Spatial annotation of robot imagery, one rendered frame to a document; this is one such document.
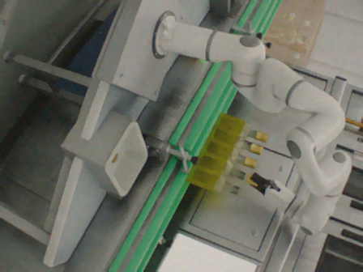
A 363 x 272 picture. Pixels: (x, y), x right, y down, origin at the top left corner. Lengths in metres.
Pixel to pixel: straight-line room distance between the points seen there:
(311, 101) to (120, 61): 0.49
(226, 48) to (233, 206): 0.63
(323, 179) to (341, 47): 5.43
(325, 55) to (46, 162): 5.03
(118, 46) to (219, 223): 0.76
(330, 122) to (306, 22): 4.52
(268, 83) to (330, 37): 5.45
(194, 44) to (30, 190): 0.98
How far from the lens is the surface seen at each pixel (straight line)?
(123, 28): 1.04
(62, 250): 1.27
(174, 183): 1.35
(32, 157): 1.81
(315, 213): 1.17
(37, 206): 1.69
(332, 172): 1.02
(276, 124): 1.70
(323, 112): 1.02
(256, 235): 1.45
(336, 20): 6.80
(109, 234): 1.31
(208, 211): 1.48
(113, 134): 1.13
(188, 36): 1.14
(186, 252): 1.44
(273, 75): 1.03
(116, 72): 1.01
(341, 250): 1.54
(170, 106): 1.37
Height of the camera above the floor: 1.32
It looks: 17 degrees down
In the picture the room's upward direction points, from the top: 111 degrees clockwise
